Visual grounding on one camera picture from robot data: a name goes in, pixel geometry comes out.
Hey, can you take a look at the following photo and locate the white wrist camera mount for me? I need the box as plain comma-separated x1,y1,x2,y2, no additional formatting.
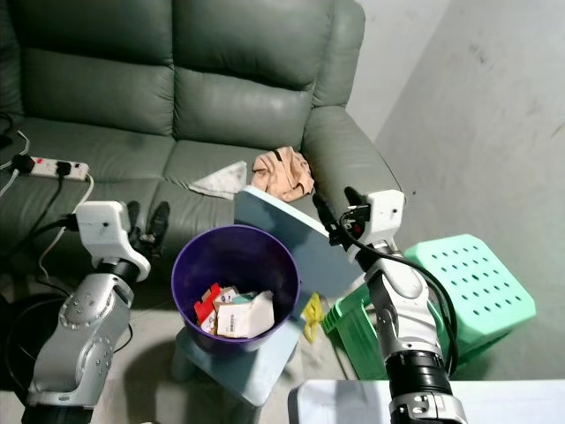
75,201,152,283
361,187,406,249

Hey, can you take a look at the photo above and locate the black power plug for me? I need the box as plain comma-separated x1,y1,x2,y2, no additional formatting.
12,154,37,175

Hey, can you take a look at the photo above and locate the purple plastic rubbish bin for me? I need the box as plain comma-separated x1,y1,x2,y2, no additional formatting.
170,223,302,357

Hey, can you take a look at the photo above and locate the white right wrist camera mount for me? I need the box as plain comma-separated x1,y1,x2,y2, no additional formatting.
361,187,406,249

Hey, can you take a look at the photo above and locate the green perforated plastic stool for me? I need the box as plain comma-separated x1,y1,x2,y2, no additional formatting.
321,232,539,382

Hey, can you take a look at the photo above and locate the peach crumpled cloth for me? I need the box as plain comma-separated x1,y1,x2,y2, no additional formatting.
251,147,317,201

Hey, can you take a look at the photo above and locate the white cardboard box trash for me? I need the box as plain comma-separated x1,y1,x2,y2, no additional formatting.
213,291,275,340

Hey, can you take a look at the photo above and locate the white power strip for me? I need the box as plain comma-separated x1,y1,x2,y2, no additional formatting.
29,155,92,182

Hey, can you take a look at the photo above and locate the small yellow plastic item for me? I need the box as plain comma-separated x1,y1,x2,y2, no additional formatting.
301,293,325,345

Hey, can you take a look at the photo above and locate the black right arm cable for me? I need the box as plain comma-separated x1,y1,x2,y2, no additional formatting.
335,210,461,373

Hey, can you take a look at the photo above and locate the white power strip cord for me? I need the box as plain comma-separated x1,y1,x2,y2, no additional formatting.
64,174,95,223

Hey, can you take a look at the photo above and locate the grey-green leather sofa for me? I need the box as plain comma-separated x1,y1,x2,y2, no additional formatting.
0,0,403,297

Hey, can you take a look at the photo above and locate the red carton trash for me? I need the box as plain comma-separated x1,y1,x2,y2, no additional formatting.
193,282,222,325

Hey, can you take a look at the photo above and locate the white crumpled cloth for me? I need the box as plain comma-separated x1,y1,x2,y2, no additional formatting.
191,161,250,200

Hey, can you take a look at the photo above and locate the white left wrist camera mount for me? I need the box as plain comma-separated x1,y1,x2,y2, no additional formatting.
75,201,152,283

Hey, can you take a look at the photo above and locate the pale blue plastic stool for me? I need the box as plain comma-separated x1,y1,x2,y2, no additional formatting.
171,316,302,409

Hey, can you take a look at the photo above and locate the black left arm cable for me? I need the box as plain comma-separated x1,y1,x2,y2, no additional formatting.
9,214,80,390

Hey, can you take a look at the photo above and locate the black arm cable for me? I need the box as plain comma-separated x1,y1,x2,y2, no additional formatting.
335,210,461,373
9,214,80,390

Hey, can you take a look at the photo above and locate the pale blue flat board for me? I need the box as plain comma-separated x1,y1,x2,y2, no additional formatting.
233,185,347,299

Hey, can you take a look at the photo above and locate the white table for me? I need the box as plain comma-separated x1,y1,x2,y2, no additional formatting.
286,379,565,424

